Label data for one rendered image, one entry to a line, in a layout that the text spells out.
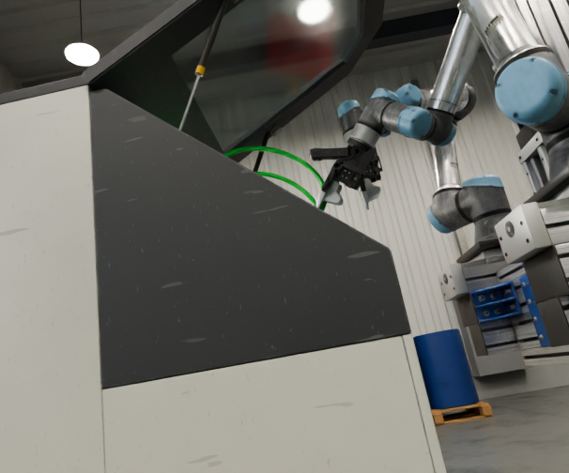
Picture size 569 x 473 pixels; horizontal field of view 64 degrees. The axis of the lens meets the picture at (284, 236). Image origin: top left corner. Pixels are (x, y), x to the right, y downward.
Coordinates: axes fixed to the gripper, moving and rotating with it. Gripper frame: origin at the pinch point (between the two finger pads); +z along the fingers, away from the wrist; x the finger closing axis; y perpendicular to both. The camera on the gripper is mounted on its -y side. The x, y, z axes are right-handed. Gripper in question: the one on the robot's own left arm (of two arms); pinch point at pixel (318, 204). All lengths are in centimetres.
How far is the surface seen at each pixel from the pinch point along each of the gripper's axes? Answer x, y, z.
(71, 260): -47, -29, 34
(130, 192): -42, -27, 16
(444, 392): 449, 141, 127
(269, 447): -49, 25, 40
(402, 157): 725, -72, -140
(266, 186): -37.6, -2.7, 1.5
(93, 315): -49, -17, 40
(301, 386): -46, 24, 29
